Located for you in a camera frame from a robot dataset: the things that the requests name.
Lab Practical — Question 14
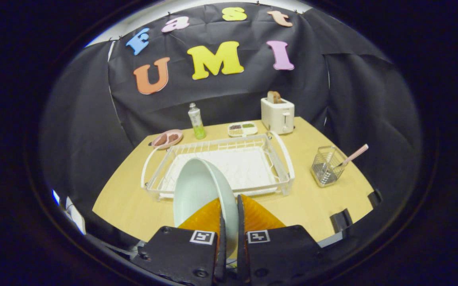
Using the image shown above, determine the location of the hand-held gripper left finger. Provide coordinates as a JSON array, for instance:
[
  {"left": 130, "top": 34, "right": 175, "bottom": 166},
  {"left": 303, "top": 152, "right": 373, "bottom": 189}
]
[{"left": 133, "top": 198, "right": 227, "bottom": 286}]

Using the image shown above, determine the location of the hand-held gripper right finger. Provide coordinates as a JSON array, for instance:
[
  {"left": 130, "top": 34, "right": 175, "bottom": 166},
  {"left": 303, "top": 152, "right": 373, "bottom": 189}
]
[{"left": 236, "top": 194, "right": 333, "bottom": 286}]

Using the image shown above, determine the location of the light green plate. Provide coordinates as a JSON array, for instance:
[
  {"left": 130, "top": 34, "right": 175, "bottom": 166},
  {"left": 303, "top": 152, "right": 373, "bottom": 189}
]
[{"left": 173, "top": 157, "right": 239, "bottom": 259}]

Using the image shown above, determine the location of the metal wire basket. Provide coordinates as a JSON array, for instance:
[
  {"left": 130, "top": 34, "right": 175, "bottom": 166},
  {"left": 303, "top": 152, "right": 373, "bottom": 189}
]
[{"left": 311, "top": 145, "right": 348, "bottom": 188}]

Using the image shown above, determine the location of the white dish rack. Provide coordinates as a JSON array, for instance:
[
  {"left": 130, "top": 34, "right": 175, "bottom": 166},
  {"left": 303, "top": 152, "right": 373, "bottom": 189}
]
[{"left": 141, "top": 131, "right": 295, "bottom": 201}]

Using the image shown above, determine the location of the spoon with pink checkered handle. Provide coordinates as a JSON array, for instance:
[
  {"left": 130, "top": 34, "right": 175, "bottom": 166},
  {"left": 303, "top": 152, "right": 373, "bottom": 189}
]
[{"left": 334, "top": 144, "right": 369, "bottom": 169}]

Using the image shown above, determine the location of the pink divided plate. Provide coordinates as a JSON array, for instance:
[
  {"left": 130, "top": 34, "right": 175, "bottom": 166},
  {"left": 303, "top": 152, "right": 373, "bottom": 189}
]
[{"left": 151, "top": 129, "right": 183, "bottom": 150}]

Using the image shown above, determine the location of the white divided seasoning dish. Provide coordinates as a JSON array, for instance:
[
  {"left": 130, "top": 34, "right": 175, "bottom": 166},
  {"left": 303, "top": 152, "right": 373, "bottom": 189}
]
[{"left": 227, "top": 121, "right": 258, "bottom": 138}]

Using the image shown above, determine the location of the green dish soap bottle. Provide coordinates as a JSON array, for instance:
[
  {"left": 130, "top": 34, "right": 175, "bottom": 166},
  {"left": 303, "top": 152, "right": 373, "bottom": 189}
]
[{"left": 188, "top": 103, "right": 207, "bottom": 140}]

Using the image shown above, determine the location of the white panel with blue edge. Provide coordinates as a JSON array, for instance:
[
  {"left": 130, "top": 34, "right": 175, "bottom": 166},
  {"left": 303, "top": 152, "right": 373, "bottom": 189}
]
[{"left": 52, "top": 190, "right": 86, "bottom": 235}]

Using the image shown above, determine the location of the white toaster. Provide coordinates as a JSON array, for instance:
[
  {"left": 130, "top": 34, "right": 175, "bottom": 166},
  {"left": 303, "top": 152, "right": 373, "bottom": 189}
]
[{"left": 261, "top": 98, "right": 295, "bottom": 135}]

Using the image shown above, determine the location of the black backdrop cloth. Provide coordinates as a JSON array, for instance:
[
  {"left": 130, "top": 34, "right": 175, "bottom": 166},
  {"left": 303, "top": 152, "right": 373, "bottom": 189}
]
[{"left": 40, "top": 2, "right": 422, "bottom": 239}]

